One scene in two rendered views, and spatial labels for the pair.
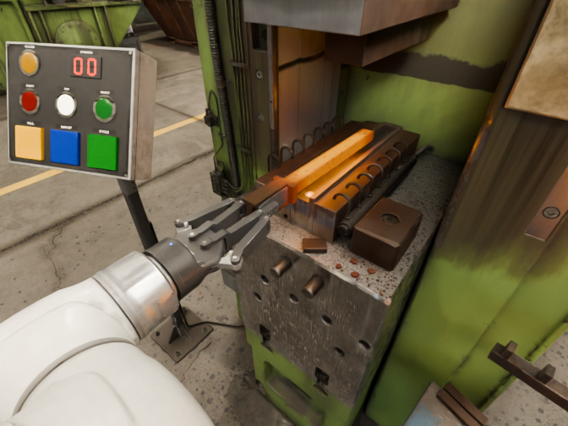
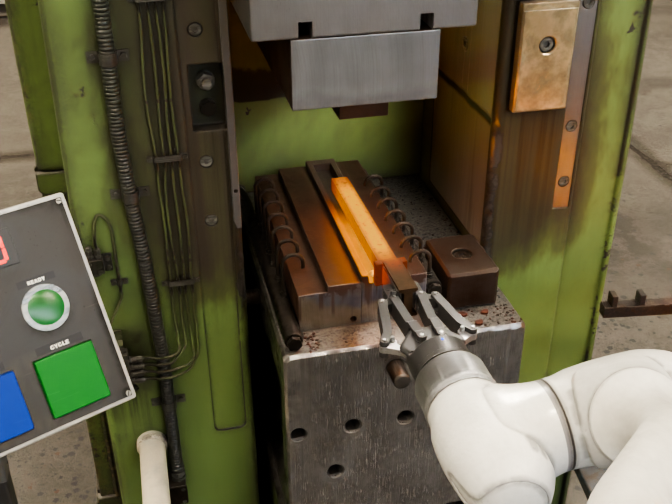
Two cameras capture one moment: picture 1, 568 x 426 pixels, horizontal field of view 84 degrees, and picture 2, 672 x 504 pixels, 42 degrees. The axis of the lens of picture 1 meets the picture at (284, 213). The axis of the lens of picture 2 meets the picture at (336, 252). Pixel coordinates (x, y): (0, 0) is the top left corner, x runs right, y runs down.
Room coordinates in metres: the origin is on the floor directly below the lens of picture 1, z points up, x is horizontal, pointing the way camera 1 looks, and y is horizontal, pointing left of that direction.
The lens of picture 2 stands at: (-0.15, 0.88, 1.70)
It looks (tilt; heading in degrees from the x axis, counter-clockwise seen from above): 31 degrees down; 308
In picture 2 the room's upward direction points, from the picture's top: straight up
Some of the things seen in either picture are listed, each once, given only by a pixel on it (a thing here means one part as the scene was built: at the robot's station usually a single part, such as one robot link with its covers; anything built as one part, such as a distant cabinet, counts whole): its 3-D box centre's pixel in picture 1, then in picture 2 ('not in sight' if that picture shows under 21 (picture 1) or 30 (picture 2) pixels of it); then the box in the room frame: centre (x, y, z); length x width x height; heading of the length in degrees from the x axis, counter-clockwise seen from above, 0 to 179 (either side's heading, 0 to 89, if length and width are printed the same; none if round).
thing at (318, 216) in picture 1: (344, 165); (332, 233); (0.67, -0.15, 0.96); 0.42 x 0.20 x 0.09; 141
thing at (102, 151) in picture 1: (104, 152); (71, 378); (0.64, 0.41, 1.01); 0.07 x 0.05 x 0.07; 76
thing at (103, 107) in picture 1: (104, 108); (46, 307); (0.68, 0.40, 1.09); 0.05 x 0.03 x 0.04; 51
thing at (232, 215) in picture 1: (220, 225); (406, 324); (0.35, 0.09, 1.04); 0.11 x 0.01 x 0.04; 146
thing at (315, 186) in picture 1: (355, 155); (345, 213); (0.65, -0.17, 0.99); 0.42 x 0.05 x 0.01; 141
